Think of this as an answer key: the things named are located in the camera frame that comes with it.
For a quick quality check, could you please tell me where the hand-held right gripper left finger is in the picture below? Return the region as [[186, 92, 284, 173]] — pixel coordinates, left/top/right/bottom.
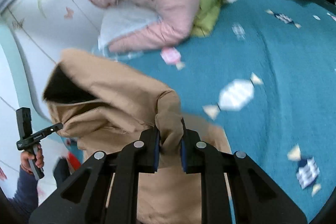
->
[[28, 128, 160, 224]]

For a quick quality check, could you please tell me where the teal candy print bedsheet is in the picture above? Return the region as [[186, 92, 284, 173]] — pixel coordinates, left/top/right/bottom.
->
[[92, 0, 336, 223]]

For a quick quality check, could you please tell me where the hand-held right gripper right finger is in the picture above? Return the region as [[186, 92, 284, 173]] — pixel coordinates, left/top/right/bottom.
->
[[180, 118, 308, 224]]

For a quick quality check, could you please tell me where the light blue pillow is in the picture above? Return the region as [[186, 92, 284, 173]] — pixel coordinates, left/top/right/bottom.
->
[[98, 8, 164, 50]]

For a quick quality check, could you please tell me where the person's left forearm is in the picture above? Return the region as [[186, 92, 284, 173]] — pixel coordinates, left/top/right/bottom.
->
[[8, 164, 39, 223]]

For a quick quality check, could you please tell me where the tan hooded jacket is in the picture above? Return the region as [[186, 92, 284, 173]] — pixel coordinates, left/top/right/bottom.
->
[[43, 49, 237, 224]]

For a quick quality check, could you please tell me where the person's left hand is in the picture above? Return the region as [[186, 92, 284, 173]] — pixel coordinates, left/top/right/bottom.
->
[[20, 145, 45, 172]]

